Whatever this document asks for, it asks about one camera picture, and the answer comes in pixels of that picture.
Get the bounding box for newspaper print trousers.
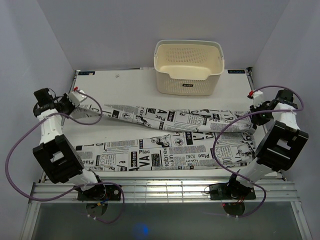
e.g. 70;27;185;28
73;105;257;172

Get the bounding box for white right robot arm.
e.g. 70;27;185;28
225;89;309;199

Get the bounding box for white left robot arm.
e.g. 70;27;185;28
32;88;106;200

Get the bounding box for blue label sticker left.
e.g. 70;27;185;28
78;71;96;76

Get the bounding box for blue label sticker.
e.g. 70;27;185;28
78;71;96;76
227;69;246;74

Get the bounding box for blue label sticker right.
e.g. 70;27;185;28
227;69;246;74

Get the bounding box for cream perforated plastic basket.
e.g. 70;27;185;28
153;39;225;96

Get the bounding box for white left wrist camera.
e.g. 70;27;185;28
67;90;88;107

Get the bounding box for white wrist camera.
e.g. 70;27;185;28
67;90;88;107
247;90;265;108

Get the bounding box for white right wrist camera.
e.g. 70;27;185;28
247;90;265;108

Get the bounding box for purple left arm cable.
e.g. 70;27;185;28
5;93;126;224

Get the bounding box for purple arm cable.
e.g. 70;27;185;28
5;93;126;224
202;85;305;218

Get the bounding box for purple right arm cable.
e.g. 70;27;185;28
202;85;305;218

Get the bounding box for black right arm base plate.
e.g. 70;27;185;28
209;183;256;201

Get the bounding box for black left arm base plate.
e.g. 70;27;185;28
76;184;121;202

